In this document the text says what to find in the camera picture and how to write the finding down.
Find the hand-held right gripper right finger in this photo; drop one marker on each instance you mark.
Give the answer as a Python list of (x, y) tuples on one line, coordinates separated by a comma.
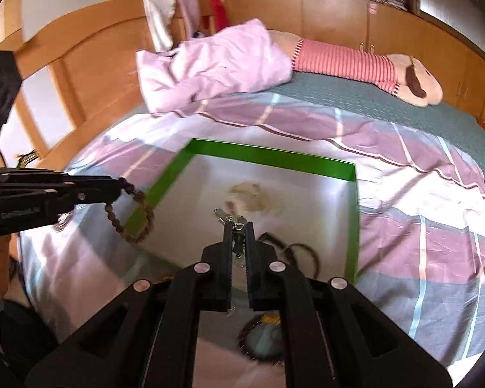
[(255, 275)]

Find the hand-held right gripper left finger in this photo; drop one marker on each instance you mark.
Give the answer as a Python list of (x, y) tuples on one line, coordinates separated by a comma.
[(222, 275)]

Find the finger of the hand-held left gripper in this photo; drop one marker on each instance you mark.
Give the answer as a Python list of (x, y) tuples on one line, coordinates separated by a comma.
[(93, 197), (64, 180)]

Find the silver metal keyring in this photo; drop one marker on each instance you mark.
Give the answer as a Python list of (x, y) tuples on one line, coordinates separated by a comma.
[(236, 222)]

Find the green cardboard box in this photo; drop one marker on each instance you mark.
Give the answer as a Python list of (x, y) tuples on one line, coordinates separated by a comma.
[(266, 157)]

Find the wooden headboard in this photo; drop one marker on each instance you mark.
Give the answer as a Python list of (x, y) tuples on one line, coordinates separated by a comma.
[(85, 60)]

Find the plaid purple grey bedsheet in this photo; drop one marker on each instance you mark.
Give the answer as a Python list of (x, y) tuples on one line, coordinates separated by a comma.
[(408, 218)]

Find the crumpled lilac quilt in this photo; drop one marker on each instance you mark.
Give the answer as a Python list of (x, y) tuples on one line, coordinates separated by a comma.
[(210, 68)]

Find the white towel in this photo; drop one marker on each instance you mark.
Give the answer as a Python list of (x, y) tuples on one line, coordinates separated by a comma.
[(159, 20)]

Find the pink cloth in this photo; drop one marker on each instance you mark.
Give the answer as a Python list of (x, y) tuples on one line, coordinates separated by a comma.
[(192, 14)]

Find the green bedspread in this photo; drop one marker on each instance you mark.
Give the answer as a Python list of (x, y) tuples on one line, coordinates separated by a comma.
[(408, 117)]

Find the red cloth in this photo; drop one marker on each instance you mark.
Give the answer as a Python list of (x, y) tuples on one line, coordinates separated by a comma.
[(219, 16)]

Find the red striped plush toy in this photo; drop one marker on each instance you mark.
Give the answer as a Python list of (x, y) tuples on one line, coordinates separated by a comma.
[(347, 62)]

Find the wooden wall cabinets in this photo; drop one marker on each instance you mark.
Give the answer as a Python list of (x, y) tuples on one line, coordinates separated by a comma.
[(339, 20)]

